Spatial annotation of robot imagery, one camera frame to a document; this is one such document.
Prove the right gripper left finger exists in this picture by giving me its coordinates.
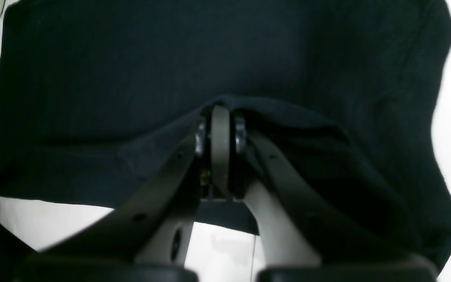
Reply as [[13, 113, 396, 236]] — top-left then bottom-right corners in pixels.
[[14, 106, 222, 282]]

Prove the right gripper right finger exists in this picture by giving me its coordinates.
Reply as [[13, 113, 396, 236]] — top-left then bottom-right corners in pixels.
[[222, 107, 437, 282]]

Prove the black T-shirt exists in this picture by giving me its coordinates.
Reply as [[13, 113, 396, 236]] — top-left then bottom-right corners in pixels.
[[0, 0, 451, 270]]

